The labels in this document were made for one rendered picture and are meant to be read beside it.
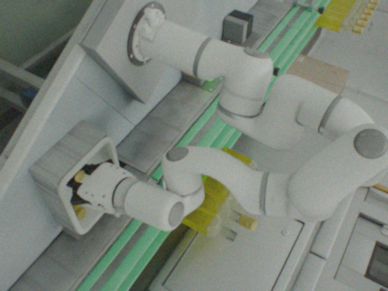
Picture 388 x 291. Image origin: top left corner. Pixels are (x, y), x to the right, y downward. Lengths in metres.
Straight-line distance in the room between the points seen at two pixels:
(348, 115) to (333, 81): 4.74
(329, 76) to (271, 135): 4.78
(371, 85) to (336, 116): 6.14
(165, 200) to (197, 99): 0.56
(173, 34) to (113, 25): 0.13
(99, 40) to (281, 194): 0.47
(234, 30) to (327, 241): 0.78
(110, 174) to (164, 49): 0.30
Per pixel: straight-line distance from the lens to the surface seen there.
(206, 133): 1.16
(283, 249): 1.28
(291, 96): 0.79
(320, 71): 5.62
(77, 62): 0.89
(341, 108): 0.78
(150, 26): 0.92
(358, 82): 6.88
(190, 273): 1.21
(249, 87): 0.83
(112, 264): 1.07
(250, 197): 0.74
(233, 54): 0.84
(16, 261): 1.05
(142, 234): 1.09
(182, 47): 0.88
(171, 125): 1.16
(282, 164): 1.50
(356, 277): 1.35
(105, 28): 0.84
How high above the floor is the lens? 1.31
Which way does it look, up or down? 20 degrees down
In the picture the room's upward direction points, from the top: 115 degrees clockwise
